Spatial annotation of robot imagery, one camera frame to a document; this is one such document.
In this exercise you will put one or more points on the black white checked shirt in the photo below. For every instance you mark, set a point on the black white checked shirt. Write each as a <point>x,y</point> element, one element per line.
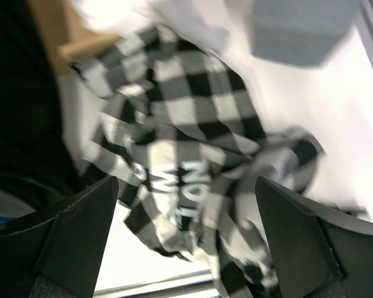
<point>182,136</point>

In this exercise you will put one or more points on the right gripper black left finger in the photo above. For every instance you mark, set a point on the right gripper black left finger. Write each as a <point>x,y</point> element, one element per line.
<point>64,242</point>

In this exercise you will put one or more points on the white t-shirt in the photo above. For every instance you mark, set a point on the white t-shirt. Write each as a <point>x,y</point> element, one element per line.
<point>221,27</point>

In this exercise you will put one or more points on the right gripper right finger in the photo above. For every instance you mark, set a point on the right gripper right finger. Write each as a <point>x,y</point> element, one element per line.
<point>312,244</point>

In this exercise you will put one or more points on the wooden rack base shelf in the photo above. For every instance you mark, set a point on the wooden rack base shelf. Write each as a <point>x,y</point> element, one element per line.
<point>64,36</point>

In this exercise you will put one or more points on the grey button shirt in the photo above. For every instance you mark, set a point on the grey button shirt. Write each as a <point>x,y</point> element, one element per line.
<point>300,33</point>

